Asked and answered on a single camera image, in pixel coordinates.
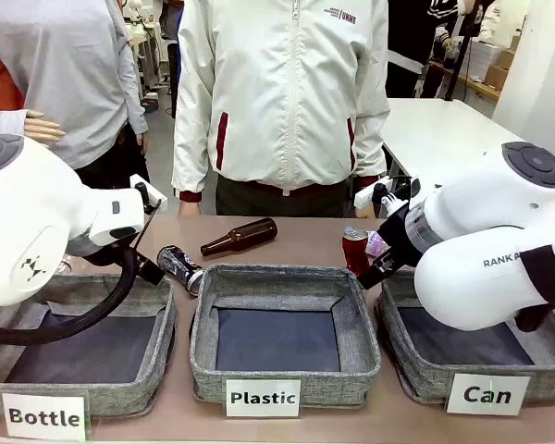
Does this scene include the white Bottle label card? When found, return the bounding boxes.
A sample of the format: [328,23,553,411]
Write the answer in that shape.
[0,390,92,443]

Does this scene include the brown glass bottle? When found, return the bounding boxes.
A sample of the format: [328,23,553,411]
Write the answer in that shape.
[200,216,278,258]

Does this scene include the black robot cable hose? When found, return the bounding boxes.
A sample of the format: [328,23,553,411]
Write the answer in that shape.
[0,238,140,346]

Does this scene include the cardboard boxes stack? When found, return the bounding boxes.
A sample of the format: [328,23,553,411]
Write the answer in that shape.
[484,34,522,90]

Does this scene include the background person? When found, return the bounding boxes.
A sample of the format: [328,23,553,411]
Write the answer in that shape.
[387,0,468,99]

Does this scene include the white background table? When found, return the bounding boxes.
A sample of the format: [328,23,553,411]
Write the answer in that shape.
[381,96,528,186]

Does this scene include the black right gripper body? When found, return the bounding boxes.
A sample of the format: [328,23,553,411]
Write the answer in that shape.
[373,203,441,281]

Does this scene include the crushed black soda can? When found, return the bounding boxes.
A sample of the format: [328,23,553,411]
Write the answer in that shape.
[156,244,205,297]

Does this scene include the orange garment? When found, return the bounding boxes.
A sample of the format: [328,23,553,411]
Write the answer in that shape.
[0,44,28,112]

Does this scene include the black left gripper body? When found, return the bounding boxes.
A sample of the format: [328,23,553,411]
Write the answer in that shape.
[119,247,167,287]

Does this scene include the mannequin black trousers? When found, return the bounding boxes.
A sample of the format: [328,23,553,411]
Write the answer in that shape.
[76,124,152,191]

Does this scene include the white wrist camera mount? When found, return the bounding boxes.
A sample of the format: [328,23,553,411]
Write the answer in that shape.
[129,174,168,215]
[354,175,421,218]

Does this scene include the mannequin hand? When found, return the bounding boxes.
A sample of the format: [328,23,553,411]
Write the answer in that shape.
[23,109,67,145]

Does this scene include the white Plastic label card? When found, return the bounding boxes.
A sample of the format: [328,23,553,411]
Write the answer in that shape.
[225,378,302,418]

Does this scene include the person's left forearm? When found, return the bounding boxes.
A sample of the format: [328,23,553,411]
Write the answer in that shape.
[349,92,392,187]

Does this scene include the person's dark trousers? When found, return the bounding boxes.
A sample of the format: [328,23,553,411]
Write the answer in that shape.
[215,171,352,217]

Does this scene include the person in white jacket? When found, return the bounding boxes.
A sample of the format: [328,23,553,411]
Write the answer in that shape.
[171,0,392,204]

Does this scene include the black tripod pole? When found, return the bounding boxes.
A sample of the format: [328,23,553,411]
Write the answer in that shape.
[443,0,478,103]

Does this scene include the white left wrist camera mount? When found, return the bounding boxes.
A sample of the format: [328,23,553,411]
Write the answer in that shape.
[129,174,168,215]

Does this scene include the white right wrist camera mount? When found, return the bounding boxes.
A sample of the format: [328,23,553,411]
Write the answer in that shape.
[354,175,421,218]

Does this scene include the grey basket labelled Plastic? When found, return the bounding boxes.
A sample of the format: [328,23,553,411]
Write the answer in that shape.
[189,263,383,411]

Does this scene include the white Can label card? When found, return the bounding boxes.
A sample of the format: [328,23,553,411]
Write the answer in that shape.
[446,373,532,416]

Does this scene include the person's right forearm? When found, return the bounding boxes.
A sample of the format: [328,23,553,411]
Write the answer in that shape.
[171,92,216,204]

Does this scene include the red soda can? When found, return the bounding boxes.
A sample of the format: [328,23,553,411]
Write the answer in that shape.
[341,226,372,278]

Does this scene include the grey basket labelled Can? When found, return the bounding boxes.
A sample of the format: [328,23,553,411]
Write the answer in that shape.
[374,269,555,408]

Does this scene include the grey basket labelled Bottle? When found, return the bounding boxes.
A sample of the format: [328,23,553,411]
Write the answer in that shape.
[0,272,179,417]

